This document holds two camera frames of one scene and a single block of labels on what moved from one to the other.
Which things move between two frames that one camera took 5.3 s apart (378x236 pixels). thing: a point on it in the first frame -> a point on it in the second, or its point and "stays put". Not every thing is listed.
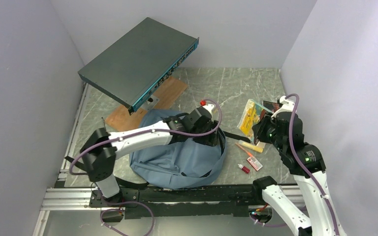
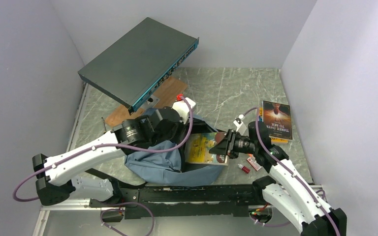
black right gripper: [259, 128] -> [227, 146]
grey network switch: [132, 67] stays put
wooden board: [168, 95] stays put
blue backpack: [178, 164] stays put
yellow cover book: [254, 112] -> [197, 146]
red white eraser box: [255, 163] stays put
